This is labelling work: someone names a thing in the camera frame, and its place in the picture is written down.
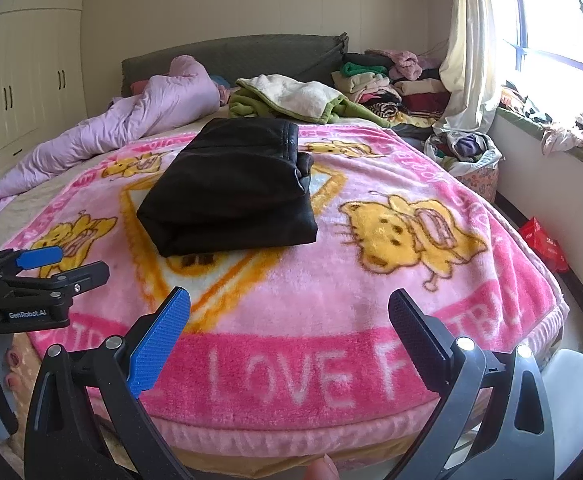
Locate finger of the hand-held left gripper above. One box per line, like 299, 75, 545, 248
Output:
0, 261, 111, 301
0, 246, 64, 276

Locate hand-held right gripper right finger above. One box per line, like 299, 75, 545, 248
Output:
388, 288, 556, 480

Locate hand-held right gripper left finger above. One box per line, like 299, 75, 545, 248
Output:
24, 286, 192, 480

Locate black leather jacket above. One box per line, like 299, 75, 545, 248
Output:
136, 117, 319, 258

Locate basket of clothes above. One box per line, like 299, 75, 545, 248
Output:
424, 130, 502, 201

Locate clothes on window sill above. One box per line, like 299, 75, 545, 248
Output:
499, 80, 583, 171

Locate stack of folded clothes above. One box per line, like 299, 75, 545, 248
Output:
331, 49, 452, 126

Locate person's left hand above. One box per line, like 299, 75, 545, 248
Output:
4, 347, 27, 393

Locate person's right hand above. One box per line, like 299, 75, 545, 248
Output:
305, 452, 341, 480

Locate pink printed blanket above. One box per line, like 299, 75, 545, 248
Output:
0, 119, 569, 433

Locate red box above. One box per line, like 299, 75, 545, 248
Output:
521, 216, 569, 273

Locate light pink quilt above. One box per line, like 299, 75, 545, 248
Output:
0, 55, 222, 206

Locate white stool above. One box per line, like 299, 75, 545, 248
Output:
541, 347, 583, 480

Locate cream wardrobe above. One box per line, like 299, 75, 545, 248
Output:
0, 0, 89, 161

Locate green and cream fleece blanket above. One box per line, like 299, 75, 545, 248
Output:
228, 75, 395, 128

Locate cream curtain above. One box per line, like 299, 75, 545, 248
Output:
431, 0, 505, 136

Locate grey bed headboard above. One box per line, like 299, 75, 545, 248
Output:
121, 32, 349, 98

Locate window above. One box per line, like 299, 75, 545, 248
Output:
501, 0, 583, 126

